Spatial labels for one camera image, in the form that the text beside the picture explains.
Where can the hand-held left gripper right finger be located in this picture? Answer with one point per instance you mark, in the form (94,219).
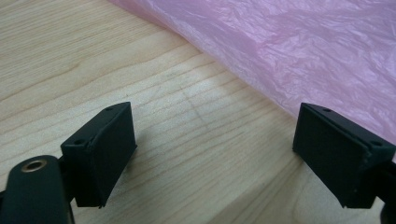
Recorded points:
(336,155)

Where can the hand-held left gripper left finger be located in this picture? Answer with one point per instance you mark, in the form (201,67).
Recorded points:
(99,155)

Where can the pink plastic trash bag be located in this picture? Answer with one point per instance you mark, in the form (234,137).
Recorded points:
(295,46)

